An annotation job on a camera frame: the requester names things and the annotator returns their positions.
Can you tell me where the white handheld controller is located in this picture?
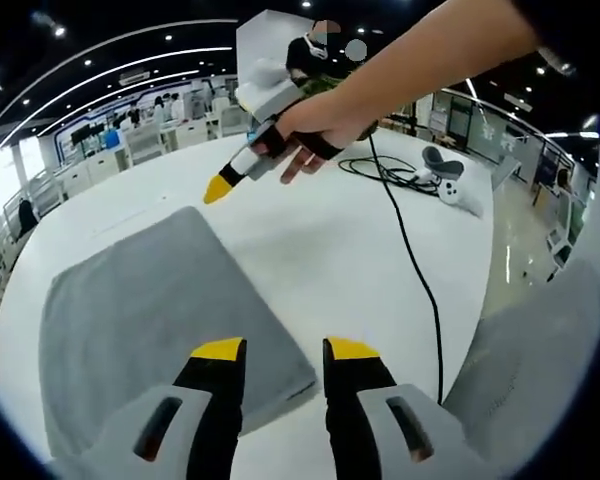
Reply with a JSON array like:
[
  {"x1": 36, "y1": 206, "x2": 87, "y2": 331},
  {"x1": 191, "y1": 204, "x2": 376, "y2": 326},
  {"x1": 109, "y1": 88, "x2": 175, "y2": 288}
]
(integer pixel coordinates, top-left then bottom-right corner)
[{"x1": 437, "y1": 178, "x2": 486, "y2": 219}]

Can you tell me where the white office chair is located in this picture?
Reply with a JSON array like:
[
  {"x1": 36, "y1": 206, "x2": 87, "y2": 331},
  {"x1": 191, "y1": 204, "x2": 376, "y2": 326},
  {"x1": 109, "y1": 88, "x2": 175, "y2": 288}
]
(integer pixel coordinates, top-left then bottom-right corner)
[{"x1": 219, "y1": 104, "x2": 249, "y2": 136}]

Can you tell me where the black backpack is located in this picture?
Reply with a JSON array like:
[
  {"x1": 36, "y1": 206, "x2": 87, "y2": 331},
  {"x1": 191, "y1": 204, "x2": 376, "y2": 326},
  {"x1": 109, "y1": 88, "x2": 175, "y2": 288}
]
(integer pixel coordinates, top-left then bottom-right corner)
[{"x1": 17, "y1": 198, "x2": 39, "y2": 236}]

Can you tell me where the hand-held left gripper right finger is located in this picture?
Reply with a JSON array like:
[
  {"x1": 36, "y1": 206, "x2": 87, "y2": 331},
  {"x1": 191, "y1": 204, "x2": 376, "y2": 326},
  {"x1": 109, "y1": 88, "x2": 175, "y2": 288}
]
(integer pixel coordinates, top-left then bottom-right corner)
[{"x1": 322, "y1": 337, "x2": 486, "y2": 480}]

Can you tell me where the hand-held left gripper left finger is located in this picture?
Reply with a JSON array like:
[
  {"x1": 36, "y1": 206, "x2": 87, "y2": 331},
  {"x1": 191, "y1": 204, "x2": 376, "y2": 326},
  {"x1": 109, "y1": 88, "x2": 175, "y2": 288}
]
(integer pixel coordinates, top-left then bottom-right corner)
[{"x1": 44, "y1": 337, "x2": 247, "y2": 480}]

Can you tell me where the white table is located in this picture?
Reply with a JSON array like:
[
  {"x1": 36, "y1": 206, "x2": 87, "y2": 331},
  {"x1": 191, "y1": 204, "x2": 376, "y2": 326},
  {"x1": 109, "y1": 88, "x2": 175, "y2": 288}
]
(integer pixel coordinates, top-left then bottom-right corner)
[{"x1": 0, "y1": 130, "x2": 496, "y2": 471}]

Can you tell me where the grey towel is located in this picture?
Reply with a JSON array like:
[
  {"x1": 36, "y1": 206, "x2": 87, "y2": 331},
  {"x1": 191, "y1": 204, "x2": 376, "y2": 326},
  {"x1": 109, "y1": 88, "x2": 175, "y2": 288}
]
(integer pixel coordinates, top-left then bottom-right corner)
[{"x1": 38, "y1": 206, "x2": 319, "y2": 459}]

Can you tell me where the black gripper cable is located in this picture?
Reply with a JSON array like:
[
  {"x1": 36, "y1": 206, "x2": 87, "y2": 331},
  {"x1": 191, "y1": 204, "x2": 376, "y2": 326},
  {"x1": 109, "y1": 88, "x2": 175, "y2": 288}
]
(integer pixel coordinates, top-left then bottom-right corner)
[{"x1": 367, "y1": 132, "x2": 446, "y2": 406}]

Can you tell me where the person's right hand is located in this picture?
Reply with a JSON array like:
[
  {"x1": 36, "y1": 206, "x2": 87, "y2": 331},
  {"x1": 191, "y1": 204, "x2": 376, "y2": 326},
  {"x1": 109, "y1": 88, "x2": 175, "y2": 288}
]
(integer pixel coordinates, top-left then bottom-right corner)
[{"x1": 252, "y1": 84, "x2": 376, "y2": 186}]

